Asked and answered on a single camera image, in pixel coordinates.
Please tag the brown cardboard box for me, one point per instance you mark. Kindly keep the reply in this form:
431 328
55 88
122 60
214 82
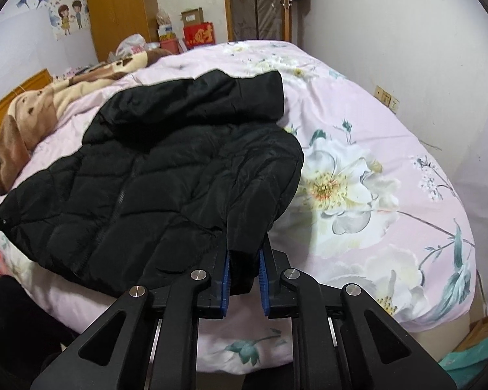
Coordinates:
192 17

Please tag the brown beige fleece blanket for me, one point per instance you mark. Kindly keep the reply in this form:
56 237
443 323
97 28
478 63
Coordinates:
33 115

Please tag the red gift box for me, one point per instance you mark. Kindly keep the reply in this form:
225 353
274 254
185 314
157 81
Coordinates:
199 35

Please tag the wall power socket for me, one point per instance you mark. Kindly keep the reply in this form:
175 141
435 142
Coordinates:
387 99

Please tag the cartoon couple wall sticker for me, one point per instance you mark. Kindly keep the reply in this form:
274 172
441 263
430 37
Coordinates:
68 17

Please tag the white blue carton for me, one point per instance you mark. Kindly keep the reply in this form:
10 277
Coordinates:
165 32

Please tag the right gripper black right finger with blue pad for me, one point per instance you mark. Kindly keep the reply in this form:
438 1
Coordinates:
277 301

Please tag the white plastic bag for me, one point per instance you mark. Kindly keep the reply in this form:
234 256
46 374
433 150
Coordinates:
133 44

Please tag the pink storage bin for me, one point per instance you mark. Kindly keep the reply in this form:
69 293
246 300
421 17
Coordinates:
171 45

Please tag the orange wooden wardrobe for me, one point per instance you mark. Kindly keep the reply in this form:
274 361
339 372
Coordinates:
112 21

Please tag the black puffer jacket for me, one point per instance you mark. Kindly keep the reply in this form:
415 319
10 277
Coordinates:
165 173

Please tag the wooden door with frame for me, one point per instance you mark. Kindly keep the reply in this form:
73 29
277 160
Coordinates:
258 20

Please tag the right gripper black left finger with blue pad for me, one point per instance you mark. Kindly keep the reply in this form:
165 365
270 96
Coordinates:
213 300

